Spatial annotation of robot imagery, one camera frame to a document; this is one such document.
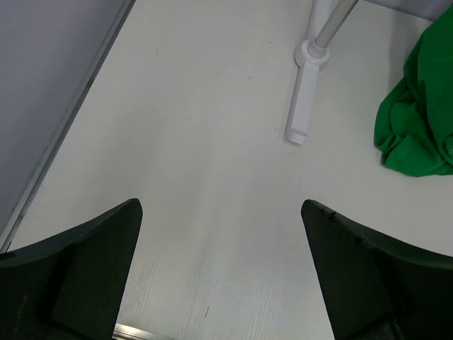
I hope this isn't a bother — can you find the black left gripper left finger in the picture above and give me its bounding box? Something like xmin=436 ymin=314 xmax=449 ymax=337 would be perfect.
xmin=1 ymin=198 xmax=143 ymax=339

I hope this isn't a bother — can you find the green tank top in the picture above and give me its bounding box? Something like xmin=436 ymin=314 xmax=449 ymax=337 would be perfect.
xmin=374 ymin=8 xmax=452 ymax=177

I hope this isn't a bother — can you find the white clothes rack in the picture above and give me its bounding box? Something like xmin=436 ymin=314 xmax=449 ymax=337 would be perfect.
xmin=285 ymin=0 xmax=358 ymax=145

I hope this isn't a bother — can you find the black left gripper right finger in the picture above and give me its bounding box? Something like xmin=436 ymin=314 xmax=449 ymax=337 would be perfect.
xmin=301 ymin=200 xmax=452 ymax=339

